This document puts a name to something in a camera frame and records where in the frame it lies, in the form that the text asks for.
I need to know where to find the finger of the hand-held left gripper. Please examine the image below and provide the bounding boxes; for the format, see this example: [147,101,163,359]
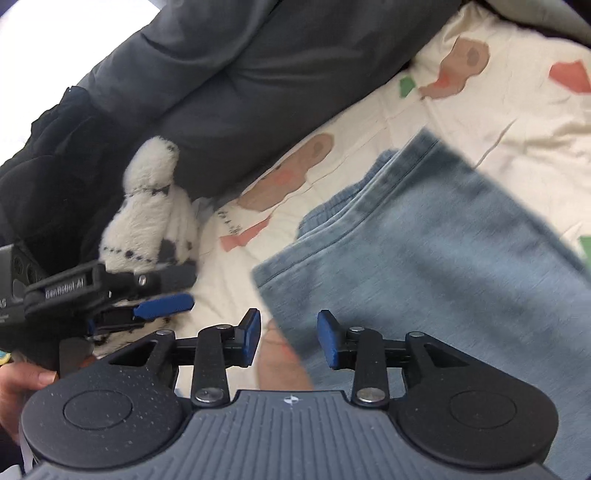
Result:
[93,292,195,334]
[139,265,198,294]

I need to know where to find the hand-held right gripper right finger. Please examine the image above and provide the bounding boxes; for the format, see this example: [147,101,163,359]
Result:
[317,310,467,408]

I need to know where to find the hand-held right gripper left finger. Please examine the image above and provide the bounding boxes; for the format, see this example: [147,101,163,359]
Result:
[108,308,262,408]

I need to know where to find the light blue denim jeans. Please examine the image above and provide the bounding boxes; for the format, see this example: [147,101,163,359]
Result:
[252,129,591,480]

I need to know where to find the person's left hand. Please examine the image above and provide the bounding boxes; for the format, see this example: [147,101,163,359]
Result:
[0,362,58,445]

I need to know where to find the white fluffy black-dotted garment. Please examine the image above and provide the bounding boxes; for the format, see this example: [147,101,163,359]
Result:
[88,135,202,348]

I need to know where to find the black cloth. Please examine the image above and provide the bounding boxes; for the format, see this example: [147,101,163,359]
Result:
[0,85,140,278]

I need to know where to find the dark grey pillow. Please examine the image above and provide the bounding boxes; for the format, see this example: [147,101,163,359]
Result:
[76,0,463,200]

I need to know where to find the cream bear printed blanket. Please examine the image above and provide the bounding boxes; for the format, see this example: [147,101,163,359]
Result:
[175,0,591,403]

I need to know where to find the grey neck pillow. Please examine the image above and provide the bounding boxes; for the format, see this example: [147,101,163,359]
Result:
[480,0,591,49]

